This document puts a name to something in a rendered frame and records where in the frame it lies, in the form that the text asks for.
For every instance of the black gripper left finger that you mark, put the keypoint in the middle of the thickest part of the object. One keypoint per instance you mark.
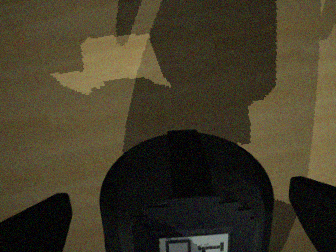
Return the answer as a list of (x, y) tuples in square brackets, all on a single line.
[(40, 228)]

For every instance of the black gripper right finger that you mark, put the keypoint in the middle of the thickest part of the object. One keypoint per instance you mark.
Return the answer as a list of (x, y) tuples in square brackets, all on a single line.
[(315, 206)]

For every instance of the dark grey controller unit with rocker switches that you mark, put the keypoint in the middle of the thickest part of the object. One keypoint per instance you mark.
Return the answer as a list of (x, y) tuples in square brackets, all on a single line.
[(186, 192)]

